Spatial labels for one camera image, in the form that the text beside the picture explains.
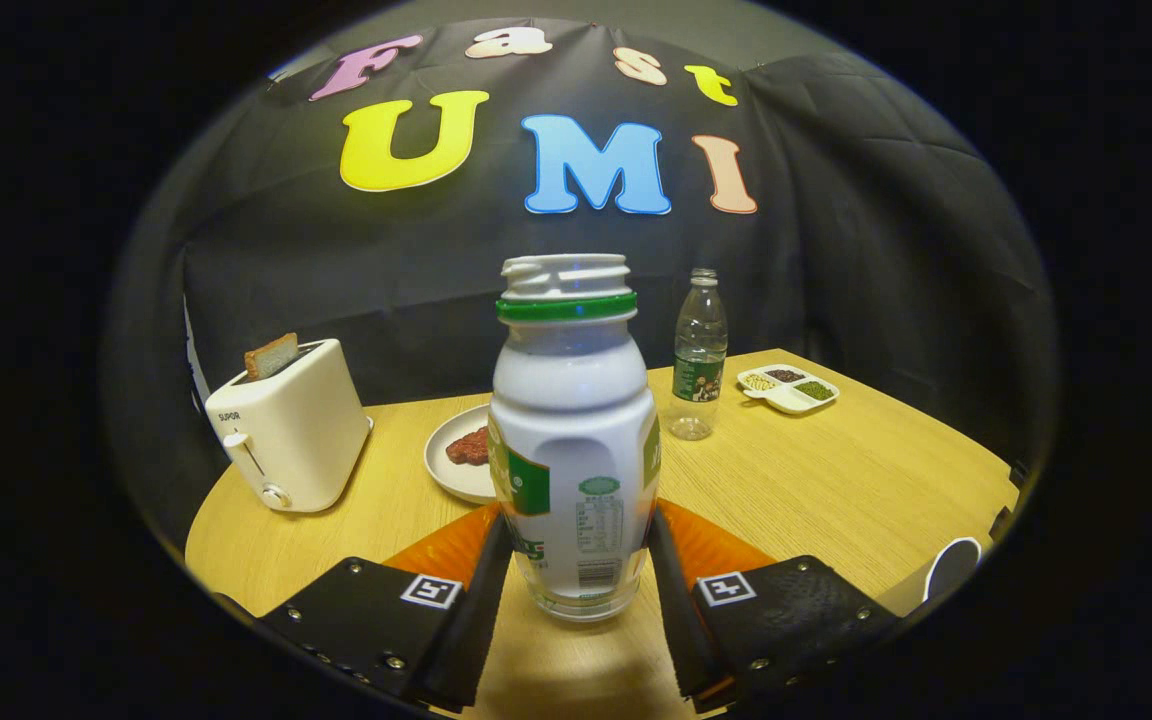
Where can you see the toast bread slice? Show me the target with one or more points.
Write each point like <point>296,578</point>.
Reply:
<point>271,357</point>

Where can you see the white cup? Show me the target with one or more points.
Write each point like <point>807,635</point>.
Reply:
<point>906,595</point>

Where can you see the white divided snack tray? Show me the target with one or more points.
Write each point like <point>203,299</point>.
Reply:
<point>786,400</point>

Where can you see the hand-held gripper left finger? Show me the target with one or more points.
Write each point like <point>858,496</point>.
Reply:
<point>481,620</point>

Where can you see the white toaster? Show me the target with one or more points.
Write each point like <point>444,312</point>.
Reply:
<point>296,430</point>

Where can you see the clear plastic water bottle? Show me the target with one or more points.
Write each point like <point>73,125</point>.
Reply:
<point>698,350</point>

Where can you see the round beige plate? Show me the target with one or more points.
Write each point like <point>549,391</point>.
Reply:
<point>446,470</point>

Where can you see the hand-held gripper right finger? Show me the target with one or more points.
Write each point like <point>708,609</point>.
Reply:
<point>676,620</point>

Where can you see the brown meat slice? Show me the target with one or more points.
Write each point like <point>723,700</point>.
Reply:
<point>468,447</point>

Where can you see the wooden table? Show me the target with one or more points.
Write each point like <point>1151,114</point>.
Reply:
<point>816,490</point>

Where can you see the white juice bottle green label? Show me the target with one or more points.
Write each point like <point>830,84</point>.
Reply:
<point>576,420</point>

